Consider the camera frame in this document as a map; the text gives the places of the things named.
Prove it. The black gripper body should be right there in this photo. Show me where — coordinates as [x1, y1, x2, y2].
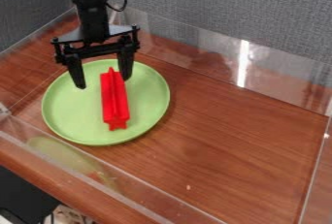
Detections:
[51, 24, 141, 65]

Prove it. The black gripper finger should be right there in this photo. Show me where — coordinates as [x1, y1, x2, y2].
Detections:
[66, 54, 86, 89]
[117, 49, 134, 80]

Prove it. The red ridged carrot block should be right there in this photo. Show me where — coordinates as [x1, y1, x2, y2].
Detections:
[100, 68, 130, 131]

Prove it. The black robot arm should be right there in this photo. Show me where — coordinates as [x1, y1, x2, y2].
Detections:
[51, 0, 141, 89]

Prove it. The green round plate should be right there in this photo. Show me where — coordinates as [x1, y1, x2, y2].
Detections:
[42, 59, 171, 146]

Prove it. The clear acrylic enclosure wall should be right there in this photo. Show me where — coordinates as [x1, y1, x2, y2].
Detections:
[0, 10, 332, 224]

